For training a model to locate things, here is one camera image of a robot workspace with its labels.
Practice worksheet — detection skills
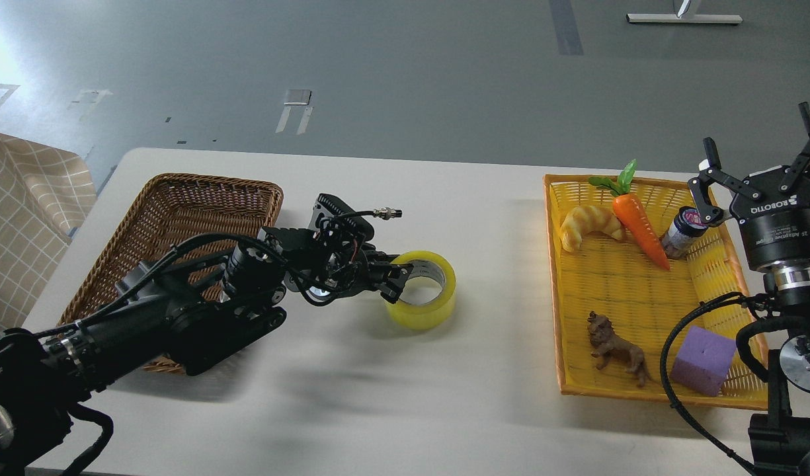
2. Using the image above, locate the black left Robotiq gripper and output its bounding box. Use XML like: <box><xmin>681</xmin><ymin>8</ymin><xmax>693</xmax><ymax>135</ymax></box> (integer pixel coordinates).
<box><xmin>259</xmin><ymin>193</ymin><xmax>415</xmax><ymax>307</ymax></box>

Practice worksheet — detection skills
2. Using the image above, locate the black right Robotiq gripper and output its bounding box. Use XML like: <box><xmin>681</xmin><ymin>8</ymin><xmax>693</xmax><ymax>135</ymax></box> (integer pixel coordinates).
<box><xmin>686</xmin><ymin>100</ymin><xmax>810</xmax><ymax>273</ymax></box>

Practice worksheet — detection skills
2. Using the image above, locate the yellow tape roll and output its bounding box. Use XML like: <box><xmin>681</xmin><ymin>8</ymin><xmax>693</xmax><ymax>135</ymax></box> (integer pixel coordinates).
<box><xmin>385</xmin><ymin>250</ymin><xmax>457</xmax><ymax>331</ymax></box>

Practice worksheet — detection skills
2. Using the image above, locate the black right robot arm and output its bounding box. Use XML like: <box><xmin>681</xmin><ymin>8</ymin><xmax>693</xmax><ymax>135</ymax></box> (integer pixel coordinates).
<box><xmin>688</xmin><ymin>102</ymin><xmax>810</xmax><ymax>475</ymax></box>

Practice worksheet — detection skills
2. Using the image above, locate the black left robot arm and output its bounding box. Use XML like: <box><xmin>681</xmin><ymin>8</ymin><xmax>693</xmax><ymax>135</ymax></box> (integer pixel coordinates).
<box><xmin>0</xmin><ymin>193</ymin><xmax>413</xmax><ymax>475</ymax></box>

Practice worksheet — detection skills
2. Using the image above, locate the small dark jar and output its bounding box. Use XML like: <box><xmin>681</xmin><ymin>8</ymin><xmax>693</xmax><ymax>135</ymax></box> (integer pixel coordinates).
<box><xmin>661</xmin><ymin>207</ymin><xmax>709</xmax><ymax>260</ymax></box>

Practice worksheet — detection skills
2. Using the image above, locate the orange toy carrot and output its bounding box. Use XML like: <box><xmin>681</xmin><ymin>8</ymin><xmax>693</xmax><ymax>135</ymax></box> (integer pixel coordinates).
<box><xmin>587</xmin><ymin>159</ymin><xmax>670</xmax><ymax>271</ymax></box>

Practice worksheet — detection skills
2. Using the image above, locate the yellow plastic basket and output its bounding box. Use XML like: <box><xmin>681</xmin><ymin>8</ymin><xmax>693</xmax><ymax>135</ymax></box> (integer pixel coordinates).
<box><xmin>543</xmin><ymin>174</ymin><xmax>768</xmax><ymax>412</ymax></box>

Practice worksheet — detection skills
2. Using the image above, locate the purple foam cube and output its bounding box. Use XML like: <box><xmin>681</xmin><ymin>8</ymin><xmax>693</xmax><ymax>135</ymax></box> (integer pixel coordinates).
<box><xmin>668</xmin><ymin>326</ymin><xmax>737</xmax><ymax>397</ymax></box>

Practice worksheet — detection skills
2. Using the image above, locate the toy croissant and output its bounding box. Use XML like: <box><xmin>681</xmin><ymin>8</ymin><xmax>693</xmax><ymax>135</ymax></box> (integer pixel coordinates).
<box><xmin>559</xmin><ymin>205</ymin><xmax>628</xmax><ymax>253</ymax></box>

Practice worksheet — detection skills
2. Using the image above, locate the white stand base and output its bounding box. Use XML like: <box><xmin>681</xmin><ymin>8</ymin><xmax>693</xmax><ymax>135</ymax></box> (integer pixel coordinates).
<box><xmin>625</xmin><ymin>1</ymin><xmax>743</xmax><ymax>25</ymax></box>

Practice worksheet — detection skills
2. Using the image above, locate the brown toy lion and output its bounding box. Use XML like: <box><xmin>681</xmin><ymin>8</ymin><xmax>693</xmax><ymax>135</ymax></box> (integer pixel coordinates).
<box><xmin>587</xmin><ymin>311</ymin><xmax>652</xmax><ymax>388</ymax></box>

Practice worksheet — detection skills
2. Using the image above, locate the brown wicker basket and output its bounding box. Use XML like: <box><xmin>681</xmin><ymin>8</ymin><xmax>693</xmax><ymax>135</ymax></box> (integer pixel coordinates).
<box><xmin>58</xmin><ymin>172</ymin><xmax>285</xmax><ymax>375</ymax></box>

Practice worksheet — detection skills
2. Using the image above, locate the beige checkered cloth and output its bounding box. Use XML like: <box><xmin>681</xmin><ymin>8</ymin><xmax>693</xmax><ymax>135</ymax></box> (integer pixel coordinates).
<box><xmin>0</xmin><ymin>132</ymin><xmax>97</xmax><ymax>331</ymax></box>

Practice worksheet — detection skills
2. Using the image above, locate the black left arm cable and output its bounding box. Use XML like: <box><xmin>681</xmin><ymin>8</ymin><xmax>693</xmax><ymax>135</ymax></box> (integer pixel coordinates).
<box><xmin>37</xmin><ymin>208</ymin><xmax>405</xmax><ymax>338</ymax></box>

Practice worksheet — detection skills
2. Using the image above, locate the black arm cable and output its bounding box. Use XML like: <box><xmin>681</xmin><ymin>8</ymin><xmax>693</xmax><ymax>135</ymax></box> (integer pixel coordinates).
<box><xmin>659</xmin><ymin>291</ymin><xmax>776</xmax><ymax>474</ymax></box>
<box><xmin>37</xmin><ymin>208</ymin><xmax>405</xmax><ymax>338</ymax></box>

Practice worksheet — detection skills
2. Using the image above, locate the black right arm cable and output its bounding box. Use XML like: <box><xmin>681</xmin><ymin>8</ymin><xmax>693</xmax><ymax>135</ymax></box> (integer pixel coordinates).
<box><xmin>659</xmin><ymin>291</ymin><xmax>776</xmax><ymax>474</ymax></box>

